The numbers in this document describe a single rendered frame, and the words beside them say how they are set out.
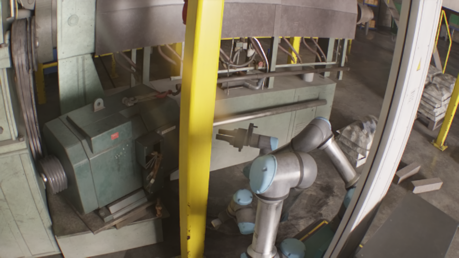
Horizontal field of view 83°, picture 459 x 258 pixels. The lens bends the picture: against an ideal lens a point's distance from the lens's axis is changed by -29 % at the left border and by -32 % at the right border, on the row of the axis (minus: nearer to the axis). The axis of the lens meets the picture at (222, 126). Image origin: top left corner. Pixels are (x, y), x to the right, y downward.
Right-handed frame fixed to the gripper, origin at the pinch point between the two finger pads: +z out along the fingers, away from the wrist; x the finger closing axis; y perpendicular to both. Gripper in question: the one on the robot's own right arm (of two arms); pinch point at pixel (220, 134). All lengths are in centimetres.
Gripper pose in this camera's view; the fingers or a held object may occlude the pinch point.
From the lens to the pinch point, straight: 200.0
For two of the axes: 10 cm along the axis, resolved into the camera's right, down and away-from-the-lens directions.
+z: -9.7, -1.8, 1.5
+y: -0.8, 8.6, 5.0
